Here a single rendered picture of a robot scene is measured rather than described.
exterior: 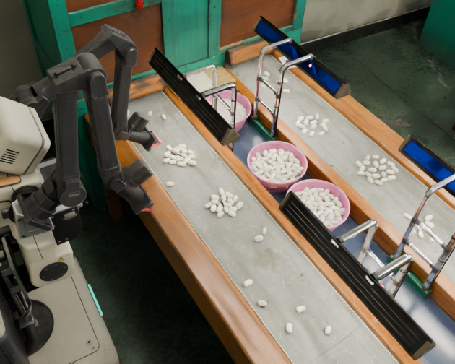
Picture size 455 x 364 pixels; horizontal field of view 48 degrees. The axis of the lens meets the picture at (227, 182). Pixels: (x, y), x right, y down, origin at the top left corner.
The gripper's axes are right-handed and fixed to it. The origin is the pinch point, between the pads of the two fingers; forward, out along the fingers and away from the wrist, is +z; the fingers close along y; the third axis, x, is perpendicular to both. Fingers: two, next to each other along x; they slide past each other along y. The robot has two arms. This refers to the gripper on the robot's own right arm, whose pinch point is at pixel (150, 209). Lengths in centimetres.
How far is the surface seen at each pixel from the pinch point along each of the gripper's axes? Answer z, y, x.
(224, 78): 53, 80, -57
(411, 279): 62, -55, -59
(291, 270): 42, -31, -25
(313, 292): 42, -43, -27
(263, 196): 44, 3, -35
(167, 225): 24.6, 7.4, 2.6
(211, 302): 24.6, -30.1, 3.3
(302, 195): 53, -3, -48
